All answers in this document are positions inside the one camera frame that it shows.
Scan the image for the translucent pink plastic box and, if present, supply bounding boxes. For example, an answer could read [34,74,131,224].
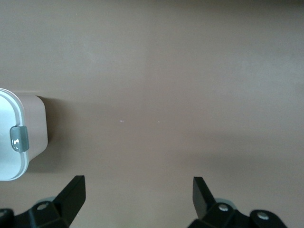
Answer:
[17,94,49,174]

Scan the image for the white box lid grey latches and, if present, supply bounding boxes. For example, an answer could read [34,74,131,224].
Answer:
[0,88,30,182]

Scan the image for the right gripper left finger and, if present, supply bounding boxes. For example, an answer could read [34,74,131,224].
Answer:
[0,175,86,228]

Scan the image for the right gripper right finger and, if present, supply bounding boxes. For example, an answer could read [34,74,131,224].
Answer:
[187,176,289,228]

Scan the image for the brown table cover sheet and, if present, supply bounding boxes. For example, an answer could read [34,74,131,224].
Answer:
[0,0,304,228]

